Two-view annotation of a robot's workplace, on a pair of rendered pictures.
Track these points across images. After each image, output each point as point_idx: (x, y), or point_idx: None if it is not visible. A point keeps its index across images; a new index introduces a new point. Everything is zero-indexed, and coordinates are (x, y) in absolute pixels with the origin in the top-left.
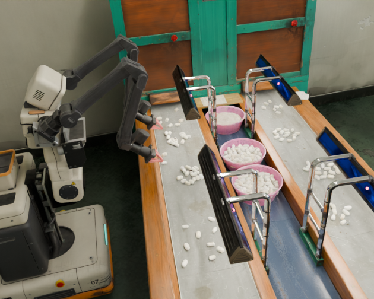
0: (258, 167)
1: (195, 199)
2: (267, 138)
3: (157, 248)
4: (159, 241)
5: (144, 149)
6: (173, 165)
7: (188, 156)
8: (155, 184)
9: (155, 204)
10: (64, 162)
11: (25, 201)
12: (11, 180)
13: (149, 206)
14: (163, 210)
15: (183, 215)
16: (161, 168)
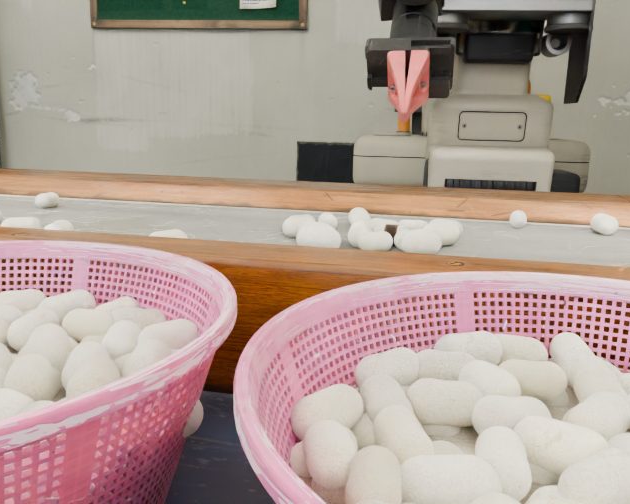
0: (119, 413)
1: (169, 229)
2: None
3: (31, 172)
4: (49, 174)
5: (395, 29)
6: (498, 234)
7: (592, 260)
8: (335, 188)
9: (221, 182)
10: (453, 95)
11: (392, 153)
12: (428, 112)
13: (222, 179)
14: (177, 190)
15: (116, 212)
16: (477, 221)
